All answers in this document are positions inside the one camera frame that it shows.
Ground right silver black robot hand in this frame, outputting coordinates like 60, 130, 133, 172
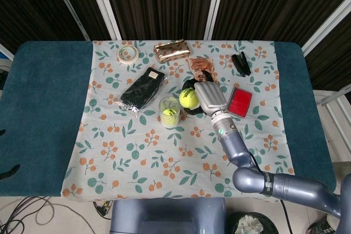
183, 72, 229, 117

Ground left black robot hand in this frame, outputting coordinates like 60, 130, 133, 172
0, 128, 21, 182

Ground yellow tennis ball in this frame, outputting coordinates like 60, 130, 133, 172
179, 87, 200, 109
161, 107, 179, 128

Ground red ink pad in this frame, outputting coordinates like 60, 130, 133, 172
226, 85, 253, 118

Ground orange spouted snack pouch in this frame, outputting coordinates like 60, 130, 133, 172
188, 57, 220, 84

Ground black binder clip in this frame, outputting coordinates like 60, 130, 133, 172
231, 51, 252, 77

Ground clear glass cup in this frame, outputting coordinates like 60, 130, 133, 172
158, 96, 182, 129

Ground gold foil wrapped package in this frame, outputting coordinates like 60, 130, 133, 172
152, 39, 192, 64

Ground black socks in plastic bag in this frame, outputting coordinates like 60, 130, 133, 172
120, 66, 167, 113

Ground teal table cover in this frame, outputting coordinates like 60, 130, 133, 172
0, 41, 337, 198

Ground beige masking tape roll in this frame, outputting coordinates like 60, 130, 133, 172
116, 45, 139, 65

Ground floral leaf print tablecloth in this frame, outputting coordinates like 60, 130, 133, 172
61, 39, 296, 201

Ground white metal rack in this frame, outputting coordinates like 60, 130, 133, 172
314, 83, 351, 109

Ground trash bin with black bag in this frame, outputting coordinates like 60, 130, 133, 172
227, 211, 272, 234

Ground blue-grey robot torso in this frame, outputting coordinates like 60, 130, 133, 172
109, 198, 228, 234

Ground black floor cable bundle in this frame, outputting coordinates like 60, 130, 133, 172
0, 195, 53, 234

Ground grey floor cable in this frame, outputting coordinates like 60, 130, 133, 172
16, 197, 65, 225

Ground white partition frame post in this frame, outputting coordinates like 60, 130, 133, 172
84, 0, 122, 41
46, 0, 91, 42
204, 0, 229, 40
301, 0, 351, 56

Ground colourful connector cable bundle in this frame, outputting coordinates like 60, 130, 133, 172
92, 200, 113, 220

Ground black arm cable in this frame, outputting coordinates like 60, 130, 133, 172
278, 198, 289, 234

